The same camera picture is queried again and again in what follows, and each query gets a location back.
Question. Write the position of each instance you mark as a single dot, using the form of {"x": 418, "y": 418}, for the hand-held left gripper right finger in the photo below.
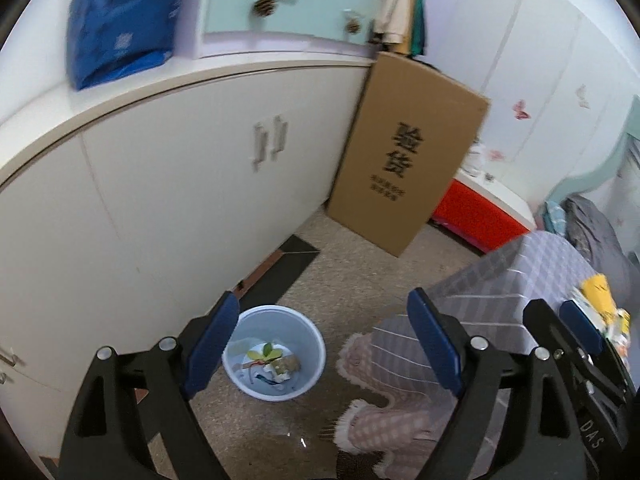
{"x": 435, "y": 345}

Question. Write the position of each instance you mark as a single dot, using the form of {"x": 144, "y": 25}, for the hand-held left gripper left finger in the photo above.
{"x": 210, "y": 345}

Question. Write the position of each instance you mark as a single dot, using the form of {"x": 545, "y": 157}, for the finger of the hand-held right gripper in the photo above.
{"x": 582, "y": 327}
{"x": 547, "y": 325}

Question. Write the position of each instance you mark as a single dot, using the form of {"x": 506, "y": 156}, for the light blue plastic bin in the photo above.
{"x": 310, "y": 340}

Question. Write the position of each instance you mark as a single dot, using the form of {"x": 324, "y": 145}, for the yellow packet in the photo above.
{"x": 597, "y": 295}

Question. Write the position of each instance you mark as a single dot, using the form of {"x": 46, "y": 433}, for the green leaf sprig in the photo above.
{"x": 267, "y": 351}

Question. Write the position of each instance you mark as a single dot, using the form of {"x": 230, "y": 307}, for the grey checked tablecloth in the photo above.
{"x": 500, "y": 280}

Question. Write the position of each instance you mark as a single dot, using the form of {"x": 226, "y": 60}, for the white wrapper scraps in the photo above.
{"x": 270, "y": 377}

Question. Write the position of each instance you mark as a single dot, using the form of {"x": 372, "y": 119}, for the brown crumpled paper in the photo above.
{"x": 288, "y": 365}

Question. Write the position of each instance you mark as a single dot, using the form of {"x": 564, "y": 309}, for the pink checked fringed cloth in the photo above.
{"x": 390, "y": 420}

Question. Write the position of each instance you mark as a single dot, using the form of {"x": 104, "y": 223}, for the grey blanket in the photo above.
{"x": 595, "y": 240}

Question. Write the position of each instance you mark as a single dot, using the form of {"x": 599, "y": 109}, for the red storage box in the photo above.
{"x": 475, "y": 215}

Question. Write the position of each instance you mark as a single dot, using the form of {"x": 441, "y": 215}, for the white low cabinet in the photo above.
{"x": 175, "y": 210}

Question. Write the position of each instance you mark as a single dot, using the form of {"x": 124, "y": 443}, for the teal bed headboard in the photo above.
{"x": 605, "y": 165}

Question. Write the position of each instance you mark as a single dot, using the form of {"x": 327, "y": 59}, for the small pink butterfly sticker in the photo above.
{"x": 495, "y": 154}

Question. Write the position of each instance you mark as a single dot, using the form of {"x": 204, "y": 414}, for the large cardboard box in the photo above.
{"x": 400, "y": 160}

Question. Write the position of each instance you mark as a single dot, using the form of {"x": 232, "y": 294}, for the white wardrobe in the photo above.
{"x": 540, "y": 35}

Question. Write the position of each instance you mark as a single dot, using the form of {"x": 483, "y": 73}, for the blue plastic bag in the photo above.
{"x": 120, "y": 30}

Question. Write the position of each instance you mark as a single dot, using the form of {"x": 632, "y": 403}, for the pine cone drawer knob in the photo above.
{"x": 354, "y": 25}
{"x": 265, "y": 7}

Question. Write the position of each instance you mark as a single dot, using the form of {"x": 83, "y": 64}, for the green hanging garment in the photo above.
{"x": 419, "y": 15}

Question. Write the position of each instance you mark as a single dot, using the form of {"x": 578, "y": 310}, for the teal drawer chest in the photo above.
{"x": 310, "y": 15}

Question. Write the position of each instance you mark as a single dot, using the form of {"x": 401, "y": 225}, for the beige hanging coat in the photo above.
{"x": 395, "y": 0}

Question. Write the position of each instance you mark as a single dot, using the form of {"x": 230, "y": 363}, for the pink butterfly wall sticker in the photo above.
{"x": 522, "y": 109}

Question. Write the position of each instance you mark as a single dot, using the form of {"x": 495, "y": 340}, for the white butterfly wall sticker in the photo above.
{"x": 581, "y": 95}

